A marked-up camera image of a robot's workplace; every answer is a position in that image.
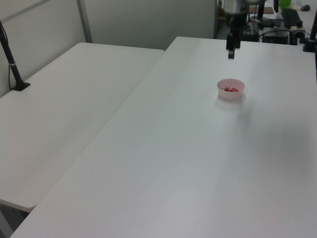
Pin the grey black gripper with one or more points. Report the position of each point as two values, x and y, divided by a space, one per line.
235 11

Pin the red strawberry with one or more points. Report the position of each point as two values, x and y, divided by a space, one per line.
231 89

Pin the pink plastic bowl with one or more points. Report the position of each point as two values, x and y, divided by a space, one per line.
230 95

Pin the black equipment box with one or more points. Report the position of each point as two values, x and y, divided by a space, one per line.
252 33

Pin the black monitor stand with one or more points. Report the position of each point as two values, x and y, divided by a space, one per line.
260 12

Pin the black electronic device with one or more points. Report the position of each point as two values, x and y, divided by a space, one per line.
276 36

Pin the brown board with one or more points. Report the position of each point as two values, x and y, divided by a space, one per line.
268 10

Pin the green object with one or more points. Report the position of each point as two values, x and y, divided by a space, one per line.
285 2

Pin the dark computer mouse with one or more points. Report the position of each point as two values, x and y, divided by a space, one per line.
305 7

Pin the black camera stand pole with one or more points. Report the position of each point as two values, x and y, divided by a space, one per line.
312 32
10 58

